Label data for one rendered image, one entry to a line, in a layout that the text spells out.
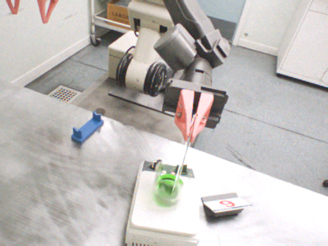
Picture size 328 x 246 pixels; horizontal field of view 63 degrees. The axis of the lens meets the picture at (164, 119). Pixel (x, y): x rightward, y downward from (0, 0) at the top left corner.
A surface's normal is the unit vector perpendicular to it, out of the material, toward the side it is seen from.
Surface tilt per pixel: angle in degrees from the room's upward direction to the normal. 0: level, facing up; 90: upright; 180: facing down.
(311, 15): 90
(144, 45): 64
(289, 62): 90
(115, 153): 0
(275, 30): 90
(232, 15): 90
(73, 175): 0
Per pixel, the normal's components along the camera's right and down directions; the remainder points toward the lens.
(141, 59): -0.25, 0.18
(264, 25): -0.34, 0.57
